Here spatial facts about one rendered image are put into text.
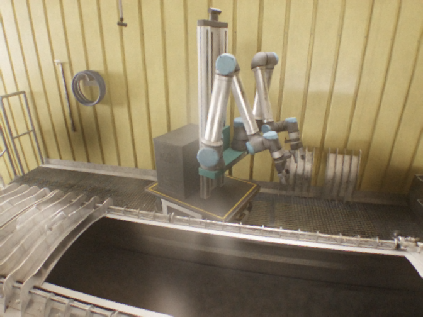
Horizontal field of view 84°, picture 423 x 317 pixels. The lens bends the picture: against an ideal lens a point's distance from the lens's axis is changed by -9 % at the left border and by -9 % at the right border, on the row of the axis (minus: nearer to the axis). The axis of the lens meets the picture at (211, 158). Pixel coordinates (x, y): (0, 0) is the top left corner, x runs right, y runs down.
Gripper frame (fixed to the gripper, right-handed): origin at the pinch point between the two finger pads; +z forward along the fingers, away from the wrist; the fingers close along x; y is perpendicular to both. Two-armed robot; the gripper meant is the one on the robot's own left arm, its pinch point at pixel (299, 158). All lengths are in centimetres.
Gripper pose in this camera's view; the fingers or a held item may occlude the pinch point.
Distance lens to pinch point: 216.9
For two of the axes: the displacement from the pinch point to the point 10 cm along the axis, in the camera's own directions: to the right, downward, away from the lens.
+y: 7.1, -1.2, -7.0
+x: 6.7, -2.0, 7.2
